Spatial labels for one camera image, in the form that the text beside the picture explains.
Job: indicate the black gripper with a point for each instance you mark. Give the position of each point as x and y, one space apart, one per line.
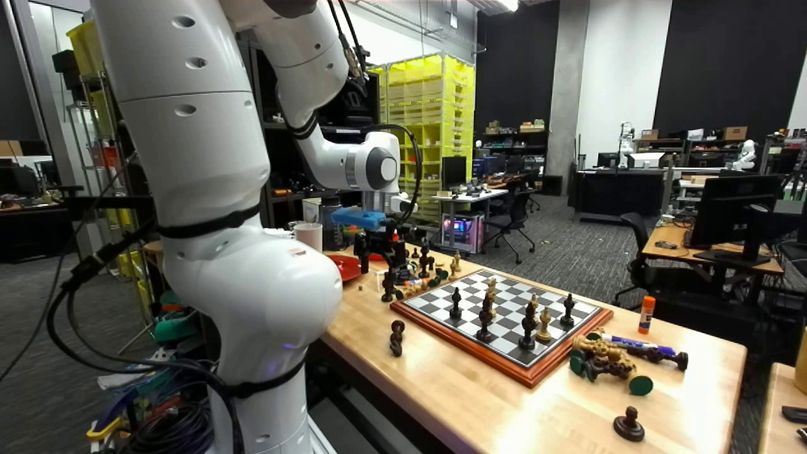
385 228

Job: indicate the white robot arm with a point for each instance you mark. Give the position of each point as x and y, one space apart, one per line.
211 127

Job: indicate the black chess pawn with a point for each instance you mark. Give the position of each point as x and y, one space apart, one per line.
387 289
455 303
629 426

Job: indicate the cream chess piece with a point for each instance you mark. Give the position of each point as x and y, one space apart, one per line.
455 267

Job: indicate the dark brown chess piece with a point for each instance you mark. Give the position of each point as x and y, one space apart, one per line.
396 337

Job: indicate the cream chess knight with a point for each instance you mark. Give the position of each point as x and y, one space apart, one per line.
490 289

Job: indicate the tall black chess piece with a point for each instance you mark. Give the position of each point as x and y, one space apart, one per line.
527 327
485 320

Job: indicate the wooden chessboard with pieces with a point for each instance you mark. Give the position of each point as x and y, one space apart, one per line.
504 325

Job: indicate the cream chess pawn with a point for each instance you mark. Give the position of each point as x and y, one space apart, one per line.
545 325

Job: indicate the tan chess piece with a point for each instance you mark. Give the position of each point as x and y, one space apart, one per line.
600 358

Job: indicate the red shallow dish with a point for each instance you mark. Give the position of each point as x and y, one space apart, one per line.
344 268

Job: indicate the white cup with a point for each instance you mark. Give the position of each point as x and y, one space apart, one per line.
305 233

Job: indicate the lit computer tower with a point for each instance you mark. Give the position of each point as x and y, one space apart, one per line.
461 230

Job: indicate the white table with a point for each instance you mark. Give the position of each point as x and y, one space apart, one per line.
470 195

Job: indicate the black mesh office chair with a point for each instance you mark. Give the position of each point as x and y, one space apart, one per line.
508 215

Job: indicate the yellow shelf rack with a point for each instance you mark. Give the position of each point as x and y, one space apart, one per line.
436 103

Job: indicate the black cabinet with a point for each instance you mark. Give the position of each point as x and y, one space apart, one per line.
619 192

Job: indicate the dark office chair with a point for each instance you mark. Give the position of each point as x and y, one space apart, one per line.
643 244

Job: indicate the orange white glue stick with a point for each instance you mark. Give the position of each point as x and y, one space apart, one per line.
647 315

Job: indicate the purple toy piece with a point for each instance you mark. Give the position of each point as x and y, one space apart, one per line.
643 349

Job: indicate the wooden office desk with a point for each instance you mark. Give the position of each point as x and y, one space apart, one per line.
671 244

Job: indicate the dark workbench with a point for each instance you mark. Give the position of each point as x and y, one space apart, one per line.
34 228

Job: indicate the black computer monitor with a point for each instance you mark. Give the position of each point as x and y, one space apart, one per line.
731 206

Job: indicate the yellow storage bins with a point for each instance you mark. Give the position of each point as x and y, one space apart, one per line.
88 42

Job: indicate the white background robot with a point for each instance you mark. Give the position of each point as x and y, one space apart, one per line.
744 154

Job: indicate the black remote control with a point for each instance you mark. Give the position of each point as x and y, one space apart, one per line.
796 416

